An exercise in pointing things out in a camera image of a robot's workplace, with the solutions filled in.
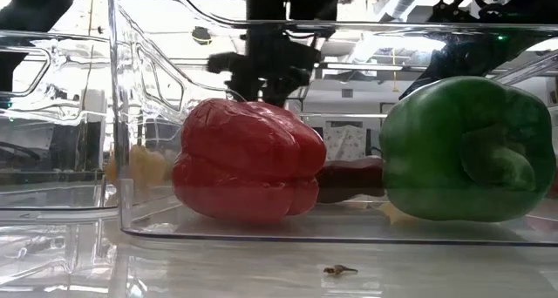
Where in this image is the green bell pepper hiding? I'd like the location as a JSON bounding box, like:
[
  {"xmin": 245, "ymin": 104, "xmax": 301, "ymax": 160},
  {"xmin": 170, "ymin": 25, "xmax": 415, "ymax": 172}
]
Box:
[{"xmin": 378, "ymin": 74, "xmax": 557, "ymax": 224}]

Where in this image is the patterned hanging cloth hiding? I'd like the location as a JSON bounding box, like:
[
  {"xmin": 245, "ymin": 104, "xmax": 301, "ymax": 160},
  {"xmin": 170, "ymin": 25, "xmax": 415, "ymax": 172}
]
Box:
[{"xmin": 323, "ymin": 122, "xmax": 370, "ymax": 160}]

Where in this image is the clear plastic basket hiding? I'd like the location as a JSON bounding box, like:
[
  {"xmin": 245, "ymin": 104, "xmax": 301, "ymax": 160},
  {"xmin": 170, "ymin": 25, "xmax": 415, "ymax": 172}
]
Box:
[
  {"xmin": 0, "ymin": 27, "xmax": 228, "ymax": 212},
  {"xmin": 105, "ymin": 0, "xmax": 558, "ymax": 247}
]

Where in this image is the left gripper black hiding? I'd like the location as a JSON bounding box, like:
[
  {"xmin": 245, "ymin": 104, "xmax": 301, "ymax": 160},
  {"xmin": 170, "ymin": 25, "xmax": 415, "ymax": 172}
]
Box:
[{"xmin": 207, "ymin": 0, "xmax": 339, "ymax": 108}]

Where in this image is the dark red pepper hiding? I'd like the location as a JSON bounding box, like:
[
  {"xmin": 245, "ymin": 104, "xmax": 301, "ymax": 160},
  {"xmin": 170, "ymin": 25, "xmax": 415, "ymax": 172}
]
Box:
[{"xmin": 314, "ymin": 155, "xmax": 385, "ymax": 205}]

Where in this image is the red bell pepper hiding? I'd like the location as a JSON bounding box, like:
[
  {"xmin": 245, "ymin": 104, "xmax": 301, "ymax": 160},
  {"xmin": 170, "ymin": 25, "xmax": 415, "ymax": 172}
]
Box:
[{"xmin": 171, "ymin": 97, "xmax": 328, "ymax": 224}]

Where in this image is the silver ceiling duct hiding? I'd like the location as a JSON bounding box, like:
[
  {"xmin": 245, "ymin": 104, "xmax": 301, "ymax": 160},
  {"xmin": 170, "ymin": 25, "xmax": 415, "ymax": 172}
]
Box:
[{"xmin": 346, "ymin": 0, "xmax": 437, "ymax": 64}]

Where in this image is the yellow hanging strap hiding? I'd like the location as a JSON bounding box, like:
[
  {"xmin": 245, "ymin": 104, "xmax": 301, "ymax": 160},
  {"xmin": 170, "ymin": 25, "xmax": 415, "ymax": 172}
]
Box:
[{"xmin": 391, "ymin": 48, "xmax": 400, "ymax": 93}]

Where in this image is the black ceiling fixture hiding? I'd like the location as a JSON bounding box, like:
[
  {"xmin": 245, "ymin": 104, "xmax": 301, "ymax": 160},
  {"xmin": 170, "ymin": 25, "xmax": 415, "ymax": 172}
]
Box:
[{"xmin": 191, "ymin": 25, "xmax": 214, "ymax": 46}]

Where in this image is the small brown dried stem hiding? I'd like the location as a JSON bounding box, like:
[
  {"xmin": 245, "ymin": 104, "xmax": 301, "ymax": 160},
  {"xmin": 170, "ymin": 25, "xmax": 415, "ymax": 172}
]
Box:
[{"xmin": 323, "ymin": 264, "xmax": 359, "ymax": 277}]

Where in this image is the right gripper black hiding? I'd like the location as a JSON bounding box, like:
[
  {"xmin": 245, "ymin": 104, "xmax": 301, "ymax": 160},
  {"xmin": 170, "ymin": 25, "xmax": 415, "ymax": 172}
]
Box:
[{"xmin": 398, "ymin": 32, "xmax": 540, "ymax": 99}]

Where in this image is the ceiling light bar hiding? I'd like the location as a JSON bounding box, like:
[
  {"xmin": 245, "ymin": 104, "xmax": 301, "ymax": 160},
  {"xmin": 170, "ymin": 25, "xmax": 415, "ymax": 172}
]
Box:
[{"xmin": 324, "ymin": 61, "xmax": 431, "ymax": 71}]

